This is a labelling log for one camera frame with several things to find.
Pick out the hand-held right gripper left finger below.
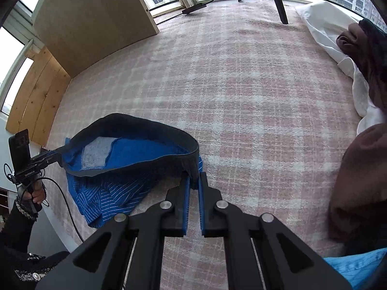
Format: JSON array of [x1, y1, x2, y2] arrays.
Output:
[[36, 174, 192, 290]]

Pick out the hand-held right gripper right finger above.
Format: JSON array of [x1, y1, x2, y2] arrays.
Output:
[[198, 172, 353, 290]]

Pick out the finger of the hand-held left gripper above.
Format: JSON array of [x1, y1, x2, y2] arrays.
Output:
[[36, 150, 65, 170]]

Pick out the blue striped shorts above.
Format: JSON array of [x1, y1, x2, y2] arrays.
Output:
[[57, 113, 204, 228]]

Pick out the person's left hand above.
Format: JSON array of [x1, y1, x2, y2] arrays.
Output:
[[16, 182, 48, 214]]

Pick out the pine wood panel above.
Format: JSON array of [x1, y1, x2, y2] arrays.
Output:
[[5, 46, 71, 147]]

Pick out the light wooden board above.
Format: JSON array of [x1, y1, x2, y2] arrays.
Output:
[[32, 0, 160, 78]]

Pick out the large brown garment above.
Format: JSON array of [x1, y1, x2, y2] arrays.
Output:
[[328, 124, 387, 257]]

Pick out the light blue garment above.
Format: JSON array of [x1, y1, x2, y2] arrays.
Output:
[[322, 248, 387, 290]]

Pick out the black tripod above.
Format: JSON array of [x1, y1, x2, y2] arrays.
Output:
[[237, 0, 289, 25]]

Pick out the white cloth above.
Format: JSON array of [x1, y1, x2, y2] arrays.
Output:
[[295, 0, 387, 136]]

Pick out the dark brown garment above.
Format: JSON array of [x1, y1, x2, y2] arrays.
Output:
[[336, 18, 387, 112]]

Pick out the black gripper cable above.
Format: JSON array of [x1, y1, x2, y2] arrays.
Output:
[[4, 163, 84, 243]]

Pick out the white side window frame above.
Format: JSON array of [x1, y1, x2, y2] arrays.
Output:
[[0, 0, 46, 118]]

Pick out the black inline cable controller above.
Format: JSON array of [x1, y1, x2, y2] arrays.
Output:
[[181, 4, 208, 15]]

